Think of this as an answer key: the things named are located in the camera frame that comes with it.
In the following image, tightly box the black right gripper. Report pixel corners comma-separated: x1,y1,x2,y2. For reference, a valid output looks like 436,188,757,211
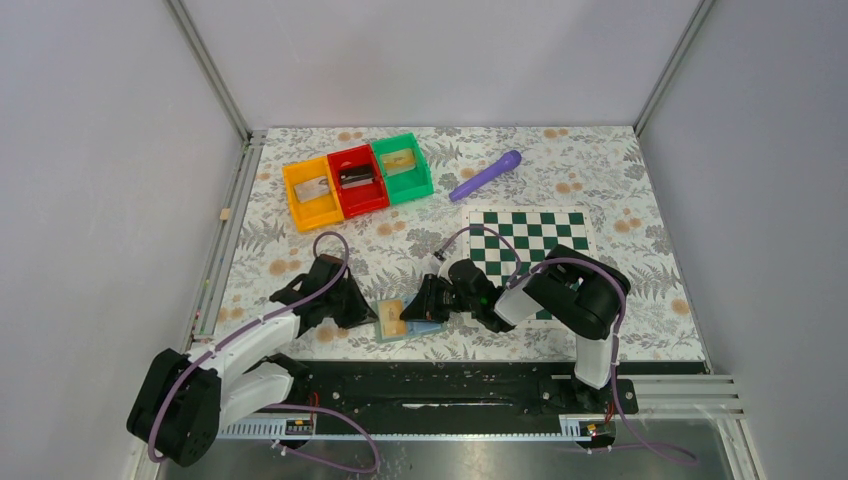
400,273,480,324

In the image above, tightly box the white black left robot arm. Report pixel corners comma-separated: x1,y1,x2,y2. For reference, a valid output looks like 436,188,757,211
126,254,377,467

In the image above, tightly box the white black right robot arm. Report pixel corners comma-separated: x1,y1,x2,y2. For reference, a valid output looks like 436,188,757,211
399,245,630,412

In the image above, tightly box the silver card stack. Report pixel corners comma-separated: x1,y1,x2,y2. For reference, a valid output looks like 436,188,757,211
293,176,331,203

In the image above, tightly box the gold card stack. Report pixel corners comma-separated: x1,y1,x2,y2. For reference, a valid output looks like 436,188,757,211
379,148,417,177

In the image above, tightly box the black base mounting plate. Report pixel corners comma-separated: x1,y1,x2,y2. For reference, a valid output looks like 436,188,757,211
286,361,639,436

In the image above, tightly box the yellow plastic bin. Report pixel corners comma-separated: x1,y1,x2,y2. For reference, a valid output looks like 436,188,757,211
282,156,344,232

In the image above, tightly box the red plastic bin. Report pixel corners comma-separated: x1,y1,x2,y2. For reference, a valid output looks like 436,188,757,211
328,145,390,219

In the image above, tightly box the green plastic bin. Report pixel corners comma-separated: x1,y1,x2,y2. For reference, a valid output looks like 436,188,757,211
370,133,434,205

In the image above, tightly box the green white chessboard mat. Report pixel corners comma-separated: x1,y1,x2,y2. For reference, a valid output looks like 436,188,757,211
460,206,597,286

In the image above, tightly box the purple plastic tube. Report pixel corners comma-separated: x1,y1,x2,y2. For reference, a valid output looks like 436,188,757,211
449,150,523,202

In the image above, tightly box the floral patterned tablecloth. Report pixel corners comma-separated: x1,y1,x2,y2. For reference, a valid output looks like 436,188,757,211
214,126,706,362

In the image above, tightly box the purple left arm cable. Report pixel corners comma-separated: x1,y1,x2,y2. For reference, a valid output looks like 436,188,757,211
146,231,382,474

